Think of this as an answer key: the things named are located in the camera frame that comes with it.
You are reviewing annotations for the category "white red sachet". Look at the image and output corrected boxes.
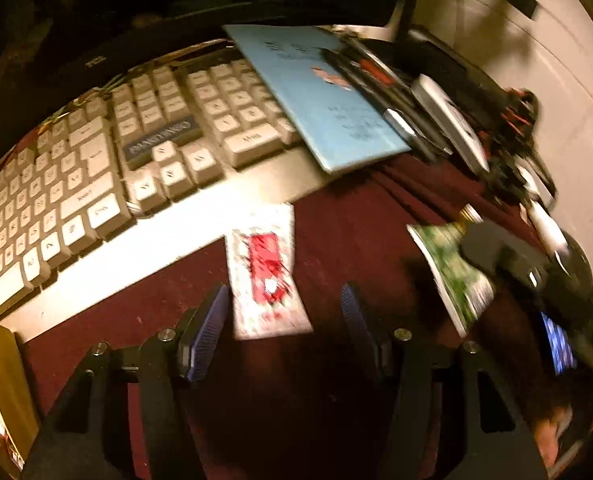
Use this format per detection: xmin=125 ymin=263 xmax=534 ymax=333
xmin=225 ymin=203 xmax=313 ymax=341

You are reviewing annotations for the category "white remote control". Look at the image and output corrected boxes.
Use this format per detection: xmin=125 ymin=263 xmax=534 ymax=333
xmin=397 ymin=30 xmax=507 ymax=175

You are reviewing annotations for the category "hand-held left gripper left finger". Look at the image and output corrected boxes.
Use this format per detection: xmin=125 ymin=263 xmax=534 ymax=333
xmin=21 ymin=282 xmax=232 ymax=480

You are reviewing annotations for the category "green gold snack packet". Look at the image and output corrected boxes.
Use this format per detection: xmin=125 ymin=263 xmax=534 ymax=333
xmin=407 ymin=220 xmax=497 ymax=337

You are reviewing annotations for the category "black red pen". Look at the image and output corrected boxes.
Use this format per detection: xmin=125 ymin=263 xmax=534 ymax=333
xmin=344 ymin=40 xmax=452 ymax=156

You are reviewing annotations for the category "maroon cloth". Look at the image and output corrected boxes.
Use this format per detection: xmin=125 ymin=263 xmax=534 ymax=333
xmin=21 ymin=160 xmax=577 ymax=480

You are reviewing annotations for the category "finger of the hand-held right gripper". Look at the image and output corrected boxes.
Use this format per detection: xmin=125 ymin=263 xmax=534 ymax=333
xmin=457 ymin=220 xmax=552 ymax=287

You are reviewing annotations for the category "beige keyboard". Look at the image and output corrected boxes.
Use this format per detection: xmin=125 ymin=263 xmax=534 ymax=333
xmin=0 ymin=52 xmax=327 ymax=333

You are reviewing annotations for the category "white tube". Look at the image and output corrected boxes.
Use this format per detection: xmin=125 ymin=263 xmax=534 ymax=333
xmin=529 ymin=202 xmax=567 ymax=256

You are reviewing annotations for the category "blue booklet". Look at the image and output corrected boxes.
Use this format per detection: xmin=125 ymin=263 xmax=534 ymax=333
xmin=224 ymin=24 xmax=412 ymax=175

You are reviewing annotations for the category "white charger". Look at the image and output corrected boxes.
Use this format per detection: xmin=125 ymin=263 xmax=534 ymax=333
xmin=514 ymin=162 xmax=552 ymax=206

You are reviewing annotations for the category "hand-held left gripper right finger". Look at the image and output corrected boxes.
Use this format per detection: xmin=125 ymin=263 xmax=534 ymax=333
xmin=341 ymin=282 xmax=550 ymax=480

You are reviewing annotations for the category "black device with red wires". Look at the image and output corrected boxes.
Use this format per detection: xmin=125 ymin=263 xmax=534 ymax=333
xmin=481 ymin=87 xmax=545 ymax=171

